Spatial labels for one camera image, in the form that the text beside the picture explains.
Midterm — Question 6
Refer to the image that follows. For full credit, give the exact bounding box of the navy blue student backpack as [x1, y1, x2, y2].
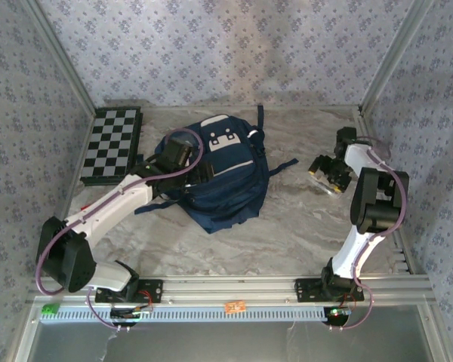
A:
[134, 104, 300, 235]

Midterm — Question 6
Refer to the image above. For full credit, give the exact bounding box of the black and white chessboard box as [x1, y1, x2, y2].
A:
[79, 106, 144, 187]

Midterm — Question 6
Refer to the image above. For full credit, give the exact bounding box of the grey metal front panel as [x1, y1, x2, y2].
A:
[14, 305, 452, 362]

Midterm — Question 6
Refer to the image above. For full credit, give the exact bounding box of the aluminium table side rail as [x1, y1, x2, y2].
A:
[356, 107, 417, 275]
[41, 108, 98, 278]

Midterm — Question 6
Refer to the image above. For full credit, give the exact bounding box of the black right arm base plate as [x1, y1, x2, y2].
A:
[294, 278, 365, 303]

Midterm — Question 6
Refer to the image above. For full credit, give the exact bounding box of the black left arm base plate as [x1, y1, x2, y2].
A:
[94, 278, 164, 305]

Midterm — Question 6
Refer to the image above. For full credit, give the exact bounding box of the aluminium mounting rail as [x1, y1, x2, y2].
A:
[28, 275, 436, 307]

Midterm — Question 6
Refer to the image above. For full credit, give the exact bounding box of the aluminium frame post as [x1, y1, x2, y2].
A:
[359, 0, 436, 116]
[21, 0, 98, 116]

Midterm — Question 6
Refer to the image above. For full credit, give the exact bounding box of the grey slotted cable duct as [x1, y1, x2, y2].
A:
[39, 304, 330, 324]

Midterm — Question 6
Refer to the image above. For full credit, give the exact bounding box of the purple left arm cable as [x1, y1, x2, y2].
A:
[35, 127, 205, 333]

